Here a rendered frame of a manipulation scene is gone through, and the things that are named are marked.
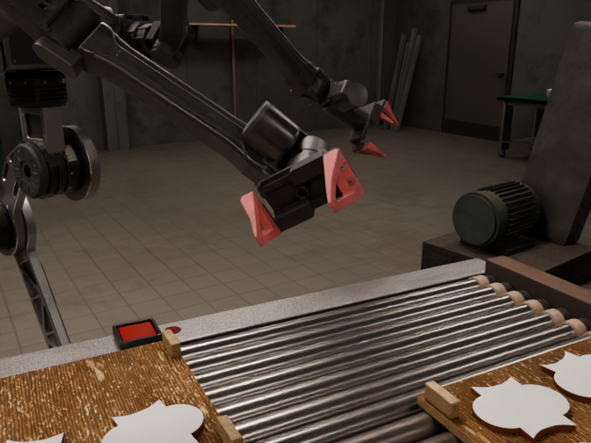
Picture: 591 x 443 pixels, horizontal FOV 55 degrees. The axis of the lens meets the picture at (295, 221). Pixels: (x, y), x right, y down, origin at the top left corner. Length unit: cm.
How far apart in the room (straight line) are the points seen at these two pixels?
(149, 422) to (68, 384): 19
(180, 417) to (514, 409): 46
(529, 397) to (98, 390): 63
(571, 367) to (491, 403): 18
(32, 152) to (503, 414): 118
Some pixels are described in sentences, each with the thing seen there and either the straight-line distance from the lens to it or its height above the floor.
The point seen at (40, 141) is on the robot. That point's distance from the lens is 155.
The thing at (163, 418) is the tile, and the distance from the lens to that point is 83.
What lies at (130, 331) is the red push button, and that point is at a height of 93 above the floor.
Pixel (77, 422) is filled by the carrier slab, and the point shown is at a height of 94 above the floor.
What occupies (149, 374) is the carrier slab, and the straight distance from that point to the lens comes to 95.
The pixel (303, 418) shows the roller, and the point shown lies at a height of 91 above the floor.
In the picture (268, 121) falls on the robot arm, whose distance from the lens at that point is 76.
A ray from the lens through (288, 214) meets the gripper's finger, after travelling 72.
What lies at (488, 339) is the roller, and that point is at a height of 91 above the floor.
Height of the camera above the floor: 143
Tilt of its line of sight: 17 degrees down
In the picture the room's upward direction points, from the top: straight up
